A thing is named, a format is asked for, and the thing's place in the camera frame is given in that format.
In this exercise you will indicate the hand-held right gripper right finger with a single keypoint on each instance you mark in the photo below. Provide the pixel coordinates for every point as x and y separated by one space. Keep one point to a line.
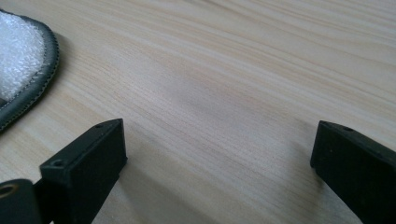
358 168

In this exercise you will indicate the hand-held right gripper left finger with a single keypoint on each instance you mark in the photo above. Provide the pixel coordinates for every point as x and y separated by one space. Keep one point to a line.
84 174

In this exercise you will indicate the white cloth with grey trim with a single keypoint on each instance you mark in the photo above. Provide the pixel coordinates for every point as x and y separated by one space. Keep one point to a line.
18 56

